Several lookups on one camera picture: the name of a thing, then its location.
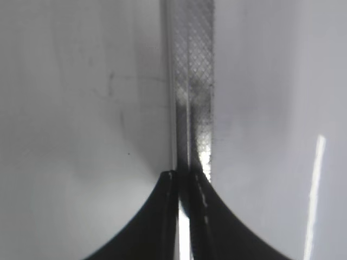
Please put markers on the white board with grey frame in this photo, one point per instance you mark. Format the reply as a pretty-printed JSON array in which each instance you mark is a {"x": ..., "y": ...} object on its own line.
[{"x": 99, "y": 97}]

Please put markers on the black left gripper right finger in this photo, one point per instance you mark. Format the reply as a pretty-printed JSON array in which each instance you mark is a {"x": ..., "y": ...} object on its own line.
[{"x": 215, "y": 232}]

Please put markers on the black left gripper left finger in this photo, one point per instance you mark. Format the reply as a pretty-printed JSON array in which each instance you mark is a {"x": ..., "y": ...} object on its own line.
[{"x": 151, "y": 233}]

